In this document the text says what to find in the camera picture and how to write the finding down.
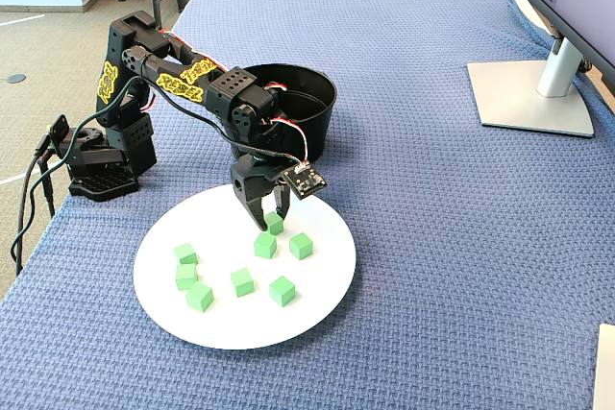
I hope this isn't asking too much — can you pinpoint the black camera cable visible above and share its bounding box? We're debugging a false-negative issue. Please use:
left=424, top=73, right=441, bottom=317
left=57, top=78, right=299, bottom=164

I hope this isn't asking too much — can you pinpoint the white red servo cable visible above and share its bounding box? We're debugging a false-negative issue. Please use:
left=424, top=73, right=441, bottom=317
left=258, top=83, right=311, bottom=171

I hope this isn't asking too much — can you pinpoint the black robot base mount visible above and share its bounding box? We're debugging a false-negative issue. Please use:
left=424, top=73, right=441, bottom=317
left=36, top=114, right=145, bottom=203

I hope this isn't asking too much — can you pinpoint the silver monitor stand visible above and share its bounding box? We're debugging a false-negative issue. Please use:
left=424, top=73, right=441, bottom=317
left=467, top=25, right=597, bottom=138

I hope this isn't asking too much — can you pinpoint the green cube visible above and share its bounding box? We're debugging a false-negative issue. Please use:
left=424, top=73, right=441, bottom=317
left=174, top=263, right=199, bottom=292
left=288, top=231, right=314, bottom=261
left=230, top=268, right=255, bottom=299
left=253, top=231, right=278, bottom=260
left=172, top=243, right=199, bottom=266
left=263, top=211, right=284, bottom=237
left=268, top=276, right=296, bottom=308
left=184, top=281, right=215, bottom=314

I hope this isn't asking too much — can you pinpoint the white round plate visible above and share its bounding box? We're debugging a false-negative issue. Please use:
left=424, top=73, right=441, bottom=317
left=132, top=182, right=358, bottom=351

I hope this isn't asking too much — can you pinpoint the white flat sheet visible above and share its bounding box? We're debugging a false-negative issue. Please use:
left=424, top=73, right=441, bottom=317
left=593, top=323, right=615, bottom=410

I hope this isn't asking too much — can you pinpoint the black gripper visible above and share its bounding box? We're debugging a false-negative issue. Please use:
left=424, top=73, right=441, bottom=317
left=232, top=154, right=293, bottom=232

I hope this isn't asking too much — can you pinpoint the black metal bucket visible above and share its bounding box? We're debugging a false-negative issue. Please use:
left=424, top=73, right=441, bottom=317
left=229, top=62, right=339, bottom=165

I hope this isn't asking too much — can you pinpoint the black power cable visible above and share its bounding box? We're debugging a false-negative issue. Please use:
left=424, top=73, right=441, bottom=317
left=36, top=153, right=57, bottom=219

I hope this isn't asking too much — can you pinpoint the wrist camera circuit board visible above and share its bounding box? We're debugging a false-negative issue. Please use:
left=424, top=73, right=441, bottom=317
left=281, top=162, right=330, bottom=202

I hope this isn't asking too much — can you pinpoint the blue woven cloth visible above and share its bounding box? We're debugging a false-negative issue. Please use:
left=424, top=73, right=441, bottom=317
left=0, top=0, right=615, bottom=410

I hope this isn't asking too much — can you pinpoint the black usb cable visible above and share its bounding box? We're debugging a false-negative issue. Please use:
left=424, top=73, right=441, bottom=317
left=10, top=150, right=49, bottom=277

